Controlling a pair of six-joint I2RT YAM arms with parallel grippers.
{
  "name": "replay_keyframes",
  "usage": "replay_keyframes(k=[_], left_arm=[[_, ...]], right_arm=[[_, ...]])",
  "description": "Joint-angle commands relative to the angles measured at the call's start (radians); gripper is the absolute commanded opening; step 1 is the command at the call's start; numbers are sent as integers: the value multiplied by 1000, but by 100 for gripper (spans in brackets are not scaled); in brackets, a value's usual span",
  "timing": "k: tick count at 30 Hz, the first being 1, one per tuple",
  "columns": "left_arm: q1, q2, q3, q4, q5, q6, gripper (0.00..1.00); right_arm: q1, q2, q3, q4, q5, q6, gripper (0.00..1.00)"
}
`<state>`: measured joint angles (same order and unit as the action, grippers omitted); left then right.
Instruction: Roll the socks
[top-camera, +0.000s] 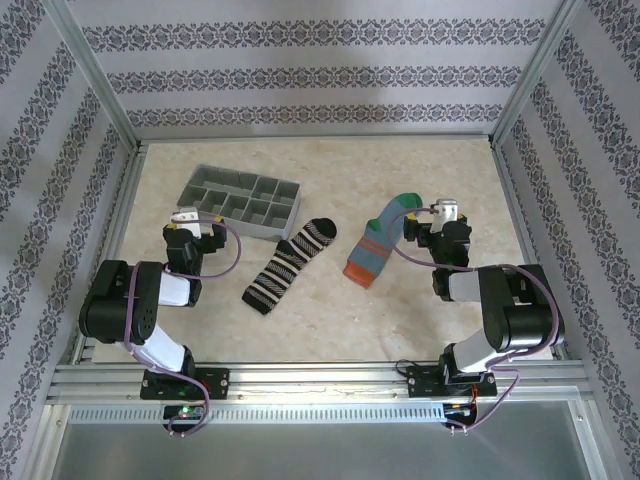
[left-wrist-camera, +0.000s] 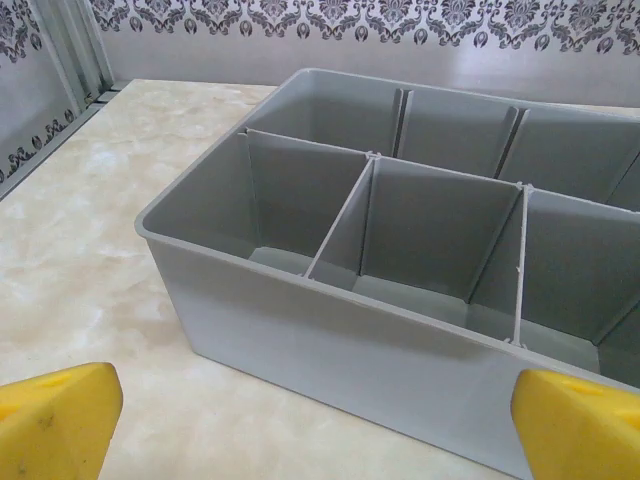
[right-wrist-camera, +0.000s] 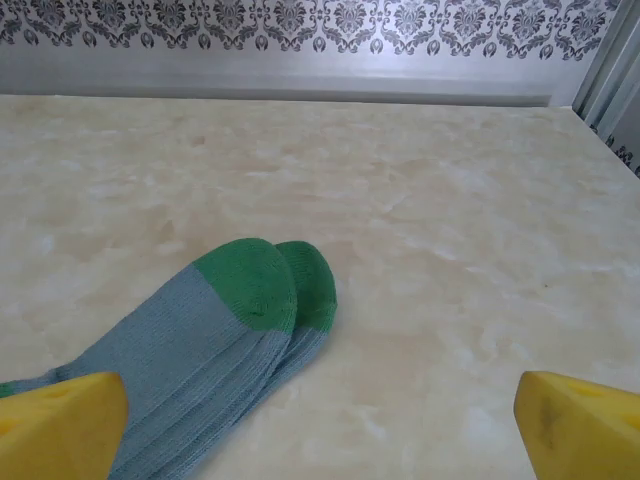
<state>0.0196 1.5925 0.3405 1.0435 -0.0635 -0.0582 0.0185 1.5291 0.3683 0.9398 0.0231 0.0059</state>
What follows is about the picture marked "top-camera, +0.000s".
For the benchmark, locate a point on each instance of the grey compartment organizer tray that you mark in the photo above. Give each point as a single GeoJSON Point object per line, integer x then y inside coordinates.
{"type": "Point", "coordinates": [240, 200]}

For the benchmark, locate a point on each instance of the blue orange green sock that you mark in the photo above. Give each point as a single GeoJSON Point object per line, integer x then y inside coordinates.
{"type": "Point", "coordinates": [372, 250]}

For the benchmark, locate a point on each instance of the black white striped sock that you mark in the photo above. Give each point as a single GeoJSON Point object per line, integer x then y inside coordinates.
{"type": "Point", "coordinates": [285, 265]}

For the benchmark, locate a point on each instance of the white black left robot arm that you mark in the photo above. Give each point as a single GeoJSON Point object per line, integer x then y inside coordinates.
{"type": "Point", "coordinates": [115, 305]}

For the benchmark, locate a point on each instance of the circuit board with green light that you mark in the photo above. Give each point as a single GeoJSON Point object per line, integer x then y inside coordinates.
{"type": "Point", "coordinates": [185, 412]}

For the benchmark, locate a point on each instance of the grey metal sheet panel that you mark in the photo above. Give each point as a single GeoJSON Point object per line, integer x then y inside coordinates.
{"type": "Point", "coordinates": [320, 450]}

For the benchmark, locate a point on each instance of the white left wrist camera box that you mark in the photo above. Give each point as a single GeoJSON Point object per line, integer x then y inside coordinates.
{"type": "Point", "coordinates": [186, 224]}

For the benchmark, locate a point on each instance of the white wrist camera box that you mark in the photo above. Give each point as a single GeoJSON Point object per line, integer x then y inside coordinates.
{"type": "Point", "coordinates": [445, 212]}
{"type": "Point", "coordinates": [186, 224]}

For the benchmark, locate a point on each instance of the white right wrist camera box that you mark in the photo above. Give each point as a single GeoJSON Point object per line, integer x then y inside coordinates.
{"type": "Point", "coordinates": [445, 212]}

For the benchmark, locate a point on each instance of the aluminium frame side rail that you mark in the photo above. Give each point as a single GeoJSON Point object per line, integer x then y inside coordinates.
{"type": "Point", "coordinates": [125, 200]}
{"type": "Point", "coordinates": [515, 200]}

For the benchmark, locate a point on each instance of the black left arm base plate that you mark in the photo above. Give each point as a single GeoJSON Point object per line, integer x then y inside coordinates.
{"type": "Point", "coordinates": [215, 382]}

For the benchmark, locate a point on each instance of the aluminium frame cross rail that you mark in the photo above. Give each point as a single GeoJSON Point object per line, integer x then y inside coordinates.
{"type": "Point", "coordinates": [315, 138]}

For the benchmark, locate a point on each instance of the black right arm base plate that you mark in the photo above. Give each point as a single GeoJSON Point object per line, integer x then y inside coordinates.
{"type": "Point", "coordinates": [422, 382]}

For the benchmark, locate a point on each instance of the aluminium frame post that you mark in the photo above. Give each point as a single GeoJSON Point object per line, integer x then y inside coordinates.
{"type": "Point", "coordinates": [543, 65]}
{"type": "Point", "coordinates": [95, 65]}

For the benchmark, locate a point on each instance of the aluminium mounting rail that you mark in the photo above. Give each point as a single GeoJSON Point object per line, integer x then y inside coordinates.
{"type": "Point", "coordinates": [320, 382]}

